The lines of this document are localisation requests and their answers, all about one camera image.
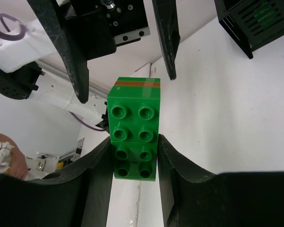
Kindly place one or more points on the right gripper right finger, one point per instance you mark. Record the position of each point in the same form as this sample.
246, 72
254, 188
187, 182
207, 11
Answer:
194, 197

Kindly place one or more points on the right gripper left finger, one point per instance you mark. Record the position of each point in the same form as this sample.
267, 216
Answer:
77, 195

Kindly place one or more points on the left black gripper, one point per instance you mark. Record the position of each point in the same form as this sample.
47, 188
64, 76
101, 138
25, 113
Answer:
100, 26

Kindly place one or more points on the green and orange lego stack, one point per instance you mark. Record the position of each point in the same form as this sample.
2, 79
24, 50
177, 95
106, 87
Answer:
133, 106

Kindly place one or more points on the dark green lego brick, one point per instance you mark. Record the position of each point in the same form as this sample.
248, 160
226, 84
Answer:
263, 12

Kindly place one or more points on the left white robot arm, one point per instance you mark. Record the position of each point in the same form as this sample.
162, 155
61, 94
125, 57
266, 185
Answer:
22, 78

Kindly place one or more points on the black slotted container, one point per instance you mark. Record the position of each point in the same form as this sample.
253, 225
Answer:
237, 18

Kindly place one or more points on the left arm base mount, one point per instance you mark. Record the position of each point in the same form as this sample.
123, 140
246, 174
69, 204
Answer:
44, 164

